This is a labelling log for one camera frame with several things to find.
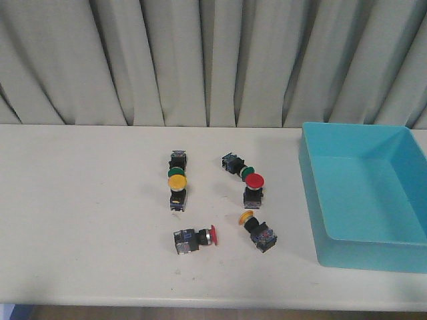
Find green push button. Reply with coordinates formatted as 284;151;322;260
222;153;255;181
167;150;187;177

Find right green push button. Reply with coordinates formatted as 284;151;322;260
222;153;255;181

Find left green push button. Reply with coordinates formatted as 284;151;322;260
167;150;187;177

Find red push button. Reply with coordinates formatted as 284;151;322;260
173;225;218;255
244;173;265;209

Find grey pleated curtain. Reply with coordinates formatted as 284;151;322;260
1;1;426;129

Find yellow push button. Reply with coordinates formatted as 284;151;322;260
239;210;278;253
168;174;187;211

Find teal plastic box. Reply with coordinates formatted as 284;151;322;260
299;122;426;273

